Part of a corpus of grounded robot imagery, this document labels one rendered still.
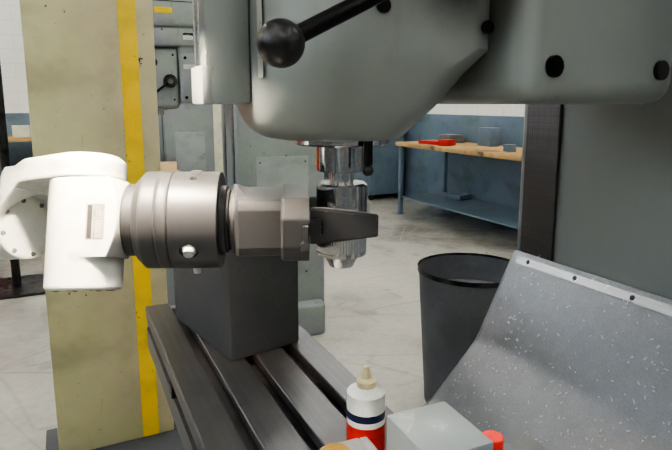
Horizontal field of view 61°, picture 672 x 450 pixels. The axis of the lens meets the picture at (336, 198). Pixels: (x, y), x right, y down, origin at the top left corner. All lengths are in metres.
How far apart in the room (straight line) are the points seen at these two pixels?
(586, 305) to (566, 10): 0.41
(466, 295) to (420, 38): 1.99
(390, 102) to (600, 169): 0.39
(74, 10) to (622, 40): 1.90
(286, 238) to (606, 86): 0.30
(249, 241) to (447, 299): 1.96
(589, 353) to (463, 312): 1.67
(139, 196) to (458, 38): 0.29
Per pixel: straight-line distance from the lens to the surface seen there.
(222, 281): 0.85
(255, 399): 0.78
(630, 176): 0.75
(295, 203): 0.47
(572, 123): 0.81
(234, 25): 0.47
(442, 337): 2.50
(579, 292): 0.80
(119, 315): 2.33
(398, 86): 0.45
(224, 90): 0.46
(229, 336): 0.86
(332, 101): 0.43
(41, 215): 0.63
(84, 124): 2.19
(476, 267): 2.81
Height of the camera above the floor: 1.34
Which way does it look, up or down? 10 degrees down
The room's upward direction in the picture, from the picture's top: straight up
